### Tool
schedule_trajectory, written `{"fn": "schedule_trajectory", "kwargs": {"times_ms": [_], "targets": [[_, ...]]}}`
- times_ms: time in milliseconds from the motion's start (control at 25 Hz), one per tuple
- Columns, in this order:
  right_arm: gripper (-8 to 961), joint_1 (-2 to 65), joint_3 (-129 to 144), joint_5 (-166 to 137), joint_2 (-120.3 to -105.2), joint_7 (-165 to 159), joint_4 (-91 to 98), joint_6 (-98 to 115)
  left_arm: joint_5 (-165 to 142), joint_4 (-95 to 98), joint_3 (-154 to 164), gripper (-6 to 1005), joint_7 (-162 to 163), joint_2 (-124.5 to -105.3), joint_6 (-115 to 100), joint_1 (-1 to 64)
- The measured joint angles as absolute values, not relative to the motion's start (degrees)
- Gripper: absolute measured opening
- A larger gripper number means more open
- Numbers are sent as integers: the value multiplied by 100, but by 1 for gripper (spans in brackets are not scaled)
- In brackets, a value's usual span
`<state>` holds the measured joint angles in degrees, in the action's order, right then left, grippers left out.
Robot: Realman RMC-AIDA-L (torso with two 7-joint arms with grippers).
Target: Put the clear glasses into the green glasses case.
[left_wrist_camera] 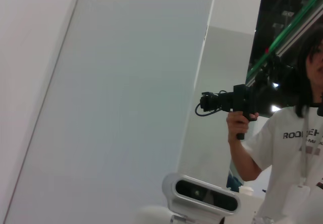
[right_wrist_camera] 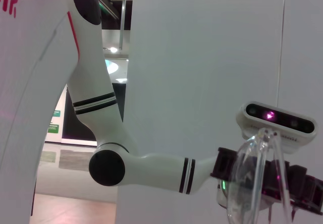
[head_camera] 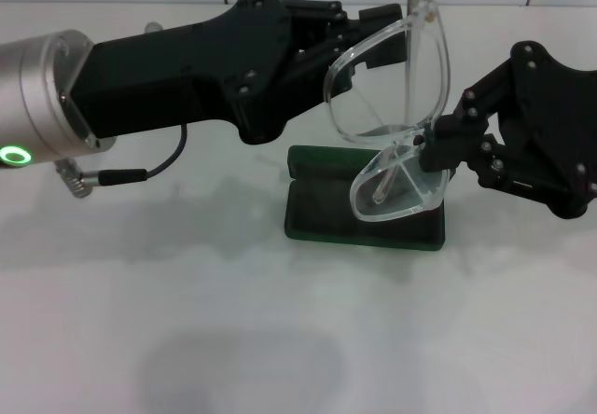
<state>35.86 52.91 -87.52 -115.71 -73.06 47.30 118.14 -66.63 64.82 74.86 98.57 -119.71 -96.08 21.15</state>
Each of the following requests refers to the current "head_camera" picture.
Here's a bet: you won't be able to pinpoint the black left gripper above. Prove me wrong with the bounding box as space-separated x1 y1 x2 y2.
60 0 408 146

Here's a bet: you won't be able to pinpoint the green glasses case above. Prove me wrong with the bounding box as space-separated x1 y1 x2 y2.
283 145 461 252

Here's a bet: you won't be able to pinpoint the clear transparent glasses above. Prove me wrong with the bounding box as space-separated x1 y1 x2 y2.
322 0 454 223

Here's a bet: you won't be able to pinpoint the grey left gripper cable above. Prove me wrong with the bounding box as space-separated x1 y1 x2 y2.
54 122 189 200

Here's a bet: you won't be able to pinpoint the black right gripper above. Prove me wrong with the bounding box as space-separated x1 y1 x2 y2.
419 39 597 221

